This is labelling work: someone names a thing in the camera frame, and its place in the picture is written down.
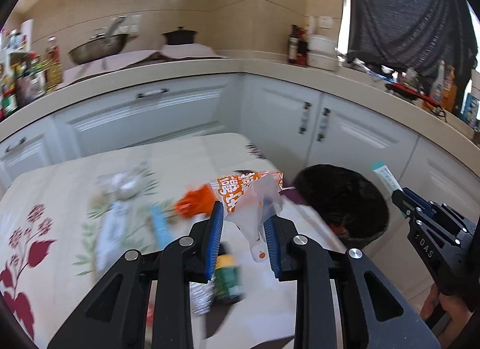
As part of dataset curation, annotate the teal white toothpaste box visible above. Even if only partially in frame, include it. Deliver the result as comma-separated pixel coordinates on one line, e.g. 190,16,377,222
371,162,402,194

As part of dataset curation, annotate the white wall socket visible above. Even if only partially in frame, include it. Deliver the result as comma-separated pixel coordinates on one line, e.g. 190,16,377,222
318,16,334,30

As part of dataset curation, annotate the dark green small bottle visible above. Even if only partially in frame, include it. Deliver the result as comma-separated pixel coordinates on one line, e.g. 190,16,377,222
214,243,243,304

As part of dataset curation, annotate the cabinet door handle right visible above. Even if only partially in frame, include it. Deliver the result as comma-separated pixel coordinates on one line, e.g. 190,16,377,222
316,108,331,142

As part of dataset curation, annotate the floral tablecloth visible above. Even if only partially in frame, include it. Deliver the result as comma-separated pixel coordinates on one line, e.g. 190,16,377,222
0,131,350,349

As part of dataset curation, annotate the clear plastic bag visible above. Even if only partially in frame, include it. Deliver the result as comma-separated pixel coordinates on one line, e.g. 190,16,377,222
97,171,146,200

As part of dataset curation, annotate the cabinet door handle left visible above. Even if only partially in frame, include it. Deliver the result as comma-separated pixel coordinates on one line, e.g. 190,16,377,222
298,102,312,134

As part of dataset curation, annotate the dark window curtain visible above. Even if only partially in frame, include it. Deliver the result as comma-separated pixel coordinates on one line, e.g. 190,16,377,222
347,0,478,88

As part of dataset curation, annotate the dark sauce bottle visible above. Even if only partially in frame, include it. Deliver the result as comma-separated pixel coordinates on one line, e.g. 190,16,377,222
288,25,299,65

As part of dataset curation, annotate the orange plastic bag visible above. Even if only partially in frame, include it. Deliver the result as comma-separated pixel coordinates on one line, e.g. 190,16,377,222
174,184,216,218

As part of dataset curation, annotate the person's hand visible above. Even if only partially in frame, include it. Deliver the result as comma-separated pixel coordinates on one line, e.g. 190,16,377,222
420,284,472,348

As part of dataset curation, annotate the white green tube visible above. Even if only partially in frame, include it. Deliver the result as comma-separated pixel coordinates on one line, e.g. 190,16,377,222
95,200,130,274

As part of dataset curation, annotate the lower white plastic container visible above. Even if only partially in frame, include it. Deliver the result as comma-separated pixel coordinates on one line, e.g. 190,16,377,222
307,52,338,72

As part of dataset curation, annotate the white spray cleaner bottle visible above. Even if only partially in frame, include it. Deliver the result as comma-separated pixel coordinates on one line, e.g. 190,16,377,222
430,60,445,103

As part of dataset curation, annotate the beige stove cover cloth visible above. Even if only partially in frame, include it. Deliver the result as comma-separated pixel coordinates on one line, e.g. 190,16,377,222
57,44,223,89

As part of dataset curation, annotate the drawer handle middle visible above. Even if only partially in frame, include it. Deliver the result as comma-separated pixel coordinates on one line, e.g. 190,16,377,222
137,88,169,100

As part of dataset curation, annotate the drawer handle left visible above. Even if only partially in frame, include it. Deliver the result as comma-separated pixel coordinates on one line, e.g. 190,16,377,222
5,137,27,153

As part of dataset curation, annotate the silver foil blister pack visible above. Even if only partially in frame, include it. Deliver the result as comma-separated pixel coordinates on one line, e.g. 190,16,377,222
190,281,215,316

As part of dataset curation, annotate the white plastic container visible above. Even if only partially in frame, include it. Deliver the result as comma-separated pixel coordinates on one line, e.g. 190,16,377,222
308,35,337,55
307,52,338,72

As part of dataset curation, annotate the orange dish soap bottle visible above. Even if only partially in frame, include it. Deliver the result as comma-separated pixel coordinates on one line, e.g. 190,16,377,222
441,65,457,112

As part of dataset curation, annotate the black trash bin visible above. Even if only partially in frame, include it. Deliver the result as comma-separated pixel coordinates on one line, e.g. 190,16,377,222
291,164,390,249

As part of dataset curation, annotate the light blue sachet strip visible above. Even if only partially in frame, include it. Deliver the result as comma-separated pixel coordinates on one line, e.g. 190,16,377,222
150,204,173,250

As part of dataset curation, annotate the yellow cooking oil bottle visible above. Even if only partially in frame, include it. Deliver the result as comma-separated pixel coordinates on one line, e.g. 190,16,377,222
43,36,64,93

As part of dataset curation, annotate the red black hair straightener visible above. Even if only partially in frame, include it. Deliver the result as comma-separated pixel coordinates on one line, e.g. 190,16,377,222
385,83,447,122

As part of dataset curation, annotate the cabinet door handle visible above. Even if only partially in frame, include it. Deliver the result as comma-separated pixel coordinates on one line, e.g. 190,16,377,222
316,108,331,142
298,102,312,134

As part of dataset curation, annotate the drawer handle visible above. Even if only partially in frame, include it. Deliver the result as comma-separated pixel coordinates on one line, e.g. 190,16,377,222
5,137,27,153
137,88,169,100

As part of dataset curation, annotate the black clay pot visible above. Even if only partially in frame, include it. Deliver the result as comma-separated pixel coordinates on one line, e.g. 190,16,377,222
163,26,197,45

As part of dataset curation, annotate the orange white snack packet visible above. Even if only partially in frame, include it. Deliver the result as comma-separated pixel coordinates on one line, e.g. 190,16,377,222
210,171,283,263

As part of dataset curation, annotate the steel wok pan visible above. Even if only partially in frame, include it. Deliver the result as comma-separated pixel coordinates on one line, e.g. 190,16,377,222
68,16,128,65

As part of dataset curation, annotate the upper white plastic container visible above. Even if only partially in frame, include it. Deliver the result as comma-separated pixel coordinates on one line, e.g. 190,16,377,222
308,35,337,55

